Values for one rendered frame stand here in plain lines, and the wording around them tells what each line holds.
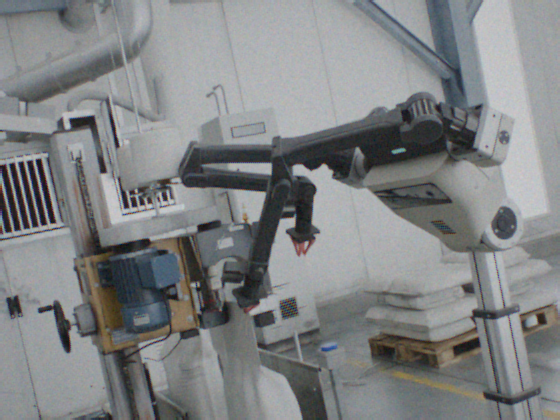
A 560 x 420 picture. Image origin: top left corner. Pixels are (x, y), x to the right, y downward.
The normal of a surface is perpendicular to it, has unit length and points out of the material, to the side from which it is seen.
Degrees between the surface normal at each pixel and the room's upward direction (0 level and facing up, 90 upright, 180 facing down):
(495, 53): 90
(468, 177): 90
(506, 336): 90
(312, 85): 90
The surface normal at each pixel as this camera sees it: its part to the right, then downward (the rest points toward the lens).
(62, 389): 0.42, -0.04
